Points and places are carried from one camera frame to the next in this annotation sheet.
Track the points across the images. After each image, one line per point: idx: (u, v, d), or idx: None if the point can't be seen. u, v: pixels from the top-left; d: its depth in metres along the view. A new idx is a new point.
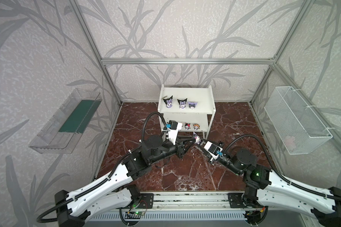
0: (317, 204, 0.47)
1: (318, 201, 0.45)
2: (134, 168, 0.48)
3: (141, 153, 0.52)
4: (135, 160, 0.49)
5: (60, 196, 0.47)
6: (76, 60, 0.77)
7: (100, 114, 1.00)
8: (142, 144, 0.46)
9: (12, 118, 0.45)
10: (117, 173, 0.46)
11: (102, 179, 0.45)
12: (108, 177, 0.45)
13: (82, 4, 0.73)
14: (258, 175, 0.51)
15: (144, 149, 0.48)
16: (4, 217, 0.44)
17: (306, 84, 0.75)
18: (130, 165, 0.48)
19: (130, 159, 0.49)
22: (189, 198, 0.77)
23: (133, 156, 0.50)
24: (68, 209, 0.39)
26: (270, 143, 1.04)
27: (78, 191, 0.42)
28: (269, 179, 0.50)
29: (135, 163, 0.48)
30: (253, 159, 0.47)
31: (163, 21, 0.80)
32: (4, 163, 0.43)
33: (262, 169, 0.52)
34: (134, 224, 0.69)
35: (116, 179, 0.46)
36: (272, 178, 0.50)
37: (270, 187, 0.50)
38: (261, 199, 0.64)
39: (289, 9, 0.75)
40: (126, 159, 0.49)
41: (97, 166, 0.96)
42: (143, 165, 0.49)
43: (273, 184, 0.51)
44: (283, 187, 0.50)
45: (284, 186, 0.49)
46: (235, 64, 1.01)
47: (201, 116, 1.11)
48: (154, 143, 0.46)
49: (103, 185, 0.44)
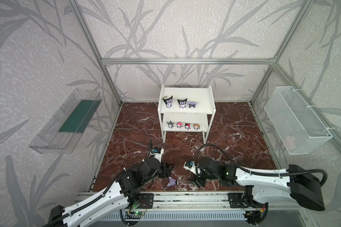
0: (277, 185, 0.55)
1: (275, 181, 0.49)
2: (127, 185, 0.53)
3: (134, 172, 0.57)
4: (129, 178, 0.55)
5: (56, 210, 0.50)
6: (76, 60, 0.77)
7: (100, 114, 1.00)
8: (145, 163, 0.56)
9: (12, 118, 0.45)
10: (112, 190, 0.51)
11: (96, 196, 0.49)
12: (103, 194, 0.50)
13: (82, 4, 0.73)
14: (227, 174, 0.59)
15: (145, 168, 0.57)
16: (4, 217, 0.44)
17: (306, 84, 0.75)
18: (124, 182, 0.54)
19: (124, 177, 0.55)
22: (189, 198, 0.77)
23: (127, 174, 0.56)
24: (64, 224, 0.43)
26: (270, 143, 1.03)
27: (74, 206, 0.46)
28: (236, 174, 0.57)
29: (128, 181, 0.54)
30: (209, 161, 0.61)
31: (163, 21, 0.80)
32: (4, 163, 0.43)
33: (230, 167, 0.60)
34: (133, 224, 0.69)
35: (110, 196, 0.52)
36: (237, 172, 0.57)
37: (240, 180, 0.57)
38: (255, 196, 0.64)
39: (289, 9, 0.75)
40: (120, 176, 0.55)
41: (97, 166, 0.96)
42: (136, 183, 0.56)
43: (240, 178, 0.58)
44: (247, 178, 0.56)
45: (245, 176, 0.56)
46: (234, 64, 1.01)
47: (201, 116, 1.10)
48: (153, 164, 0.57)
49: (98, 201, 0.49)
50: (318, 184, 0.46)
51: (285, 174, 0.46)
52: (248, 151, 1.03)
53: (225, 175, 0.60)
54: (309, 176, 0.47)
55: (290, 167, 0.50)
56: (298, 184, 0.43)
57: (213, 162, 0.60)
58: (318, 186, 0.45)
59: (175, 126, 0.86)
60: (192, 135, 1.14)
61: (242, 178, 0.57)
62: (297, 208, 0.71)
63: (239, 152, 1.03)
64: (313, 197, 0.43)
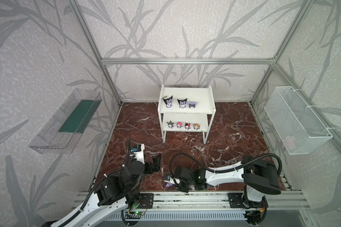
0: (237, 178, 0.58)
1: (234, 176, 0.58)
2: (106, 195, 0.48)
3: (114, 178, 0.51)
4: (107, 187, 0.50)
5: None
6: (76, 60, 0.77)
7: (100, 114, 1.00)
8: (125, 168, 0.50)
9: (12, 118, 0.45)
10: (90, 203, 0.48)
11: (75, 211, 0.48)
12: (81, 209, 0.48)
13: (82, 4, 0.73)
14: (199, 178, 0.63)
15: (125, 173, 0.51)
16: (4, 217, 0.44)
17: (306, 84, 0.75)
18: (103, 193, 0.49)
19: (102, 187, 0.50)
22: (189, 198, 0.77)
23: (106, 183, 0.50)
24: None
26: (270, 143, 1.04)
27: (58, 222, 0.47)
28: (205, 177, 0.60)
29: (107, 190, 0.49)
30: (181, 171, 0.64)
31: (163, 21, 0.80)
32: (4, 163, 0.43)
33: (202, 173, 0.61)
34: (134, 224, 0.69)
35: (89, 209, 0.49)
36: (207, 176, 0.59)
37: (209, 181, 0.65)
38: (248, 196, 0.66)
39: (289, 9, 0.76)
40: (99, 187, 0.50)
41: (97, 166, 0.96)
42: (116, 191, 0.49)
43: (209, 180, 0.62)
44: (213, 178, 0.59)
45: (211, 178, 0.59)
46: (234, 64, 1.01)
47: (201, 116, 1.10)
48: (136, 169, 0.50)
49: (78, 216, 0.47)
50: (271, 170, 0.47)
51: (239, 166, 0.49)
52: (248, 151, 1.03)
53: (198, 179, 0.63)
54: (263, 163, 0.49)
55: (245, 158, 0.50)
56: (249, 173, 0.45)
57: (184, 170, 0.63)
58: (272, 171, 0.47)
59: (175, 126, 0.86)
60: (192, 135, 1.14)
61: (210, 178, 0.60)
62: (297, 208, 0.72)
63: (239, 152, 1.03)
64: (265, 183, 0.45)
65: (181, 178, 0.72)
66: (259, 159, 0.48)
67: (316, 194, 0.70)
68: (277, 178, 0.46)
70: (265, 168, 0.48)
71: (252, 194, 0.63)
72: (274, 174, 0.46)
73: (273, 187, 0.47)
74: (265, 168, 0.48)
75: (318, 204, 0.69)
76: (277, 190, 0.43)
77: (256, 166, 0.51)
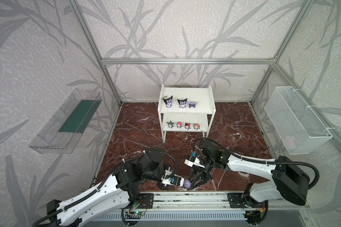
0: (264, 171, 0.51)
1: (262, 168, 0.50)
2: (124, 179, 0.48)
3: (133, 164, 0.52)
4: (126, 171, 0.50)
5: (51, 205, 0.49)
6: (76, 60, 0.77)
7: (100, 114, 1.00)
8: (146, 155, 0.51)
9: (12, 118, 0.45)
10: (107, 185, 0.47)
11: (91, 191, 0.46)
12: (98, 188, 0.46)
13: (82, 4, 0.73)
14: (222, 158, 0.63)
15: (146, 161, 0.51)
16: (4, 217, 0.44)
17: (306, 84, 0.75)
18: (121, 176, 0.48)
19: (121, 170, 0.50)
22: (189, 198, 0.77)
23: (124, 167, 0.50)
24: (58, 219, 0.41)
26: (270, 143, 1.03)
27: (68, 201, 0.44)
28: (228, 159, 0.60)
29: (126, 175, 0.49)
30: (208, 143, 0.65)
31: (163, 21, 0.80)
32: (4, 163, 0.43)
33: (226, 154, 0.62)
34: (134, 224, 0.69)
35: (106, 190, 0.47)
36: (230, 158, 0.59)
37: (231, 164, 0.61)
38: (251, 192, 0.65)
39: (289, 9, 0.75)
40: (117, 170, 0.50)
41: (96, 166, 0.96)
42: (133, 177, 0.49)
43: (231, 162, 0.60)
44: (237, 163, 0.59)
45: (236, 161, 0.58)
46: (234, 64, 1.01)
47: (201, 116, 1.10)
48: (156, 157, 0.52)
49: (93, 196, 0.45)
50: (305, 179, 0.46)
51: (271, 162, 0.48)
52: (248, 151, 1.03)
53: (219, 158, 0.64)
54: (298, 170, 0.46)
55: (280, 158, 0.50)
56: (281, 172, 0.44)
57: (210, 144, 0.65)
58: (304, 180, 0.45)
59: (175, 126, 0.86)
60: (192, 135, 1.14)
61: (234, 163, 0.60)
62: (297, 208, 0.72)
63: (239, 152, 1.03)
64: (292, 186, 0.43)
65: (206, 149, 0.68)
66: (297, 165, 0.47)
67: (316, 194, 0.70)
68: (308, 189, 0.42)
70: (300, 175, 0.46)
71: (258, 192, 0.62)
72: (306, 185, 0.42)
73: (299, 195, 0.43)
74: (299, 176, 0.46)
75: (318, 204, 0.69)
76: (301, 199, 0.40)
77: (290, 171, 0.48)
